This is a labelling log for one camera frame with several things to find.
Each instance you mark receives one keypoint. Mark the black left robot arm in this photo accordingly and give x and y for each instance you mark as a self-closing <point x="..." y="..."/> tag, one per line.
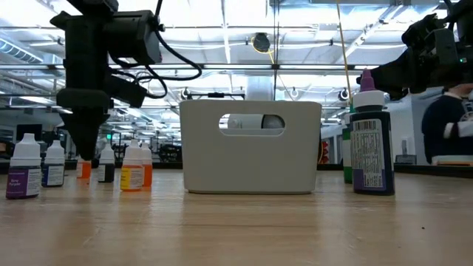
<point x="133" y="37"/>

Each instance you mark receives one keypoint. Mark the large purple food colouring bottle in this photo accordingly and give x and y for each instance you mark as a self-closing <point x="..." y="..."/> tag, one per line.
<point x="371" y="159"/>

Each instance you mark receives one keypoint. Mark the white plastic storage bin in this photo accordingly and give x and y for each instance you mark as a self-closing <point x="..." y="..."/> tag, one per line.
<point x="251" y="166"/>

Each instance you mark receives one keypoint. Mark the small blue food colouring bottle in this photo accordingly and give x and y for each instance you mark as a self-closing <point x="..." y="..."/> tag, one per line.
<point x="53" y="173"/>

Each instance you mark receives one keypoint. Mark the small grey box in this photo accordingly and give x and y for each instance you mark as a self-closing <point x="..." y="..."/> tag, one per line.
<point x="405" y="159"/>

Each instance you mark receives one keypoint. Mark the small orange food colouring bottle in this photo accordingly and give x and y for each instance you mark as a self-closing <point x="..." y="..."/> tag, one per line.
<point x="85" y="170"/>
<point x="148" y="173"/>

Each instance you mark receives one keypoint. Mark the person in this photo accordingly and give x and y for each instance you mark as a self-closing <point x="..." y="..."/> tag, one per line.
<point x="439" y="125"/>

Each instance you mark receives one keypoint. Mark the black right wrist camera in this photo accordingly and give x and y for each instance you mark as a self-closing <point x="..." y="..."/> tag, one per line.
<point x="421" y="31"/>

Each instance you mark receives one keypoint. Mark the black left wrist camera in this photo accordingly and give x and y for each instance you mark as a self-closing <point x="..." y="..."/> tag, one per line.
<point x="127" y="92"/>

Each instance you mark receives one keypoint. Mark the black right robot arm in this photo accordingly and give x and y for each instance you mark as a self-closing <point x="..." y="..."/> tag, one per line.
<point x="465" y="14"/>

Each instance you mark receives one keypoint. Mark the red equipment stand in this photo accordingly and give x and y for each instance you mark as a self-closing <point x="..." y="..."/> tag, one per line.
<point x="325" y="153"/>

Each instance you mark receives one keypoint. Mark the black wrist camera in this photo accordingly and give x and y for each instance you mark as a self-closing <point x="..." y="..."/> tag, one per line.
<point x="421" y="31"/>
<point x="127" y="92"/>

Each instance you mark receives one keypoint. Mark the black computer monitor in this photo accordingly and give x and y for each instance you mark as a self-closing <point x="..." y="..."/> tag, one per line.
<point x="29" y="128"/>

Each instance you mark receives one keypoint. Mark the small yellow food colouring bottle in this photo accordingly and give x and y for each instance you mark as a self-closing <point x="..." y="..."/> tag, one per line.
<point x="131" y="177"/>

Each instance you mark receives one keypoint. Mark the white wall dispenser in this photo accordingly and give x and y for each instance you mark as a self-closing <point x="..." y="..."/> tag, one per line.
<point x="407" y="146"/>

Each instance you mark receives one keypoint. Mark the large green food colouring bottle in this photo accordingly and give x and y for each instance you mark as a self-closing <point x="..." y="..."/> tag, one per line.
<point x="346" y="159"/>

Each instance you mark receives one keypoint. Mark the small purple food colouring bottle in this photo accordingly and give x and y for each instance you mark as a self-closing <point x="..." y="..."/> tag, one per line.
<point x="22" y="181"/>

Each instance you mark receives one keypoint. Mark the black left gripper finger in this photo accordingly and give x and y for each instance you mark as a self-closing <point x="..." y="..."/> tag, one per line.
<point x="104" y="114"/>
<point x="83" y="129"/>

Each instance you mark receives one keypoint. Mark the small black food colouring bottle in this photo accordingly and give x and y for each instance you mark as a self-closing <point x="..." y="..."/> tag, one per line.
<point x="106" y="171"/>

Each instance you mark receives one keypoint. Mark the short black hanging bar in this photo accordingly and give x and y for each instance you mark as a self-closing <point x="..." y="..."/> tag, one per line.
<point x="216" y="95"/>

